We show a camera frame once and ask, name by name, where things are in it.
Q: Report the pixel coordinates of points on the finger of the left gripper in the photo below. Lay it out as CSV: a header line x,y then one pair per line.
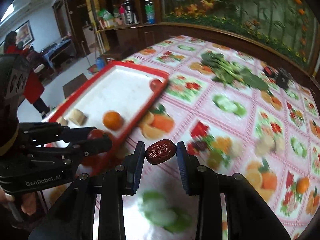
x,y
79,146
40,131

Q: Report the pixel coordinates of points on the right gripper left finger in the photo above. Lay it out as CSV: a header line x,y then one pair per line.
x,y
134,167

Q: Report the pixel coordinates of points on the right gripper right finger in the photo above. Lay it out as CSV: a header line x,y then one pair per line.
x,y
187,165

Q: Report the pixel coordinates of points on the large red tomato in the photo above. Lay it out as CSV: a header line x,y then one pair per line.
x,y
96,134

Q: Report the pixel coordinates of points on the dark red jujube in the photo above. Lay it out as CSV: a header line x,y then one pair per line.
x,y
160,151

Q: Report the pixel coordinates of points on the beige biscuit roll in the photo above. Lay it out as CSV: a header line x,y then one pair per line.
x,y
264,146

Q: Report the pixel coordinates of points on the operator left hand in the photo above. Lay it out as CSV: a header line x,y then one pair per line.
x,y
27,202

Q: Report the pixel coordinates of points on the orange tangerine lower tray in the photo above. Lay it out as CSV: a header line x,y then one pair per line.
x,y
91,161

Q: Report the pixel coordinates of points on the orange tangerine tray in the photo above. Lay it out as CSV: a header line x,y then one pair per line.
x,y
112,120
91,161

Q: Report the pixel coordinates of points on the beige biscuit in tray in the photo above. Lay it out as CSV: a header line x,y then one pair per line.
x,y
77,117

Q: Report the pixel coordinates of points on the orange tangerine upper tray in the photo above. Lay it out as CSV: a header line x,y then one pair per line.
x,y
112,120

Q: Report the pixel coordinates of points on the dark wooden stool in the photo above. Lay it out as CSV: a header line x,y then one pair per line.
x,y
74,85

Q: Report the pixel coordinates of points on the red rimmed white tray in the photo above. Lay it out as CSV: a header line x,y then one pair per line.
x,y
121,87

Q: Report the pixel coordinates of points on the floral plastic tablecloth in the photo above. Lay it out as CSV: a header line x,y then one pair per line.
x,y
221,124

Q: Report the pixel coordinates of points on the blue cloth covered table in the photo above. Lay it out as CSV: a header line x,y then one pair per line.
x,y
64,47

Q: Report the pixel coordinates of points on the broom with dustpan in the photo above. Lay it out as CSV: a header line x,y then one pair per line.
x,y
90,63

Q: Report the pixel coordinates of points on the small red tomato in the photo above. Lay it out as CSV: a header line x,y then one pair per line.
x,y
156,85

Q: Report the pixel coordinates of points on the blue water jug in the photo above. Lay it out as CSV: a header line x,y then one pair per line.
x,y
100,63

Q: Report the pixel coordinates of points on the green leafy vegetable bunch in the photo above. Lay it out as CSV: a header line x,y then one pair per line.
x,y
227,72

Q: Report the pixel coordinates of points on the tangerine on table lower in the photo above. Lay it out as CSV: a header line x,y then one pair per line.
x,y
302,185

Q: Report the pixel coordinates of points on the red small object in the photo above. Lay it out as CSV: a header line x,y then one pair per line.
x,y
269,71

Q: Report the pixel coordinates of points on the black small box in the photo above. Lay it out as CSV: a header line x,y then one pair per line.
x,y
283,78

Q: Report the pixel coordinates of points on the steel thermos flask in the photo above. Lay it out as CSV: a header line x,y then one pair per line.
x,y
130,14

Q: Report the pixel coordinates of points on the green plastic bottle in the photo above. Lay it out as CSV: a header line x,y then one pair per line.
x,y
150,13

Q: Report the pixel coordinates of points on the framed wall picture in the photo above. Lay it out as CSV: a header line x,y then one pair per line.
x,y
24,33

